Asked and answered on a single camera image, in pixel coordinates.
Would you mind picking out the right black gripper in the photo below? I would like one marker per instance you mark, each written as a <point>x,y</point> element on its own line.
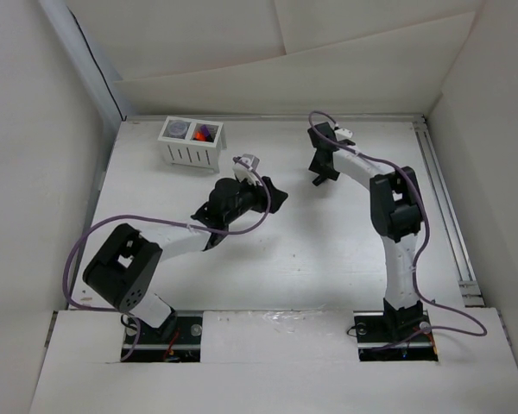
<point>329,172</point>

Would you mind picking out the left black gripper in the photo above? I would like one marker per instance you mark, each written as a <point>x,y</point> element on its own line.
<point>259,194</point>

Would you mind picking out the purple highlighter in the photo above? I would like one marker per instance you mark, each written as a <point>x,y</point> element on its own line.
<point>205,131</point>

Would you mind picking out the clear jar of paper clips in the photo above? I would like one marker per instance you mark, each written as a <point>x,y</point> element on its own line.
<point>176,129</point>

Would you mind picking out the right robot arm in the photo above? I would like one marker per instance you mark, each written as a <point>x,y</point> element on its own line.
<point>395,215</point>

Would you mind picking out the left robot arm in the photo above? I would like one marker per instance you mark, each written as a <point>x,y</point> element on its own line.
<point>122,269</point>

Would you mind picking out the white two-compartment organizer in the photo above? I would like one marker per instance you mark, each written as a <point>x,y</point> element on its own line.
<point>187,151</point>

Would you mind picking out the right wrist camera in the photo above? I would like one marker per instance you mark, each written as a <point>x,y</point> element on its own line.
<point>343,134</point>

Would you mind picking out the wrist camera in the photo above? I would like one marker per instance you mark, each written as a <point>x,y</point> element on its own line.
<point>244,169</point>
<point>343,134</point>

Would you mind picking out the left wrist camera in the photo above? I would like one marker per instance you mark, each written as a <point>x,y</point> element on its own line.
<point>244,169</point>

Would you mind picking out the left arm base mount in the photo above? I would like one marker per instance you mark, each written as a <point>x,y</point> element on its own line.
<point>182,344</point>

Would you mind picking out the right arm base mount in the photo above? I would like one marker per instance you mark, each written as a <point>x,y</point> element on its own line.
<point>378,342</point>

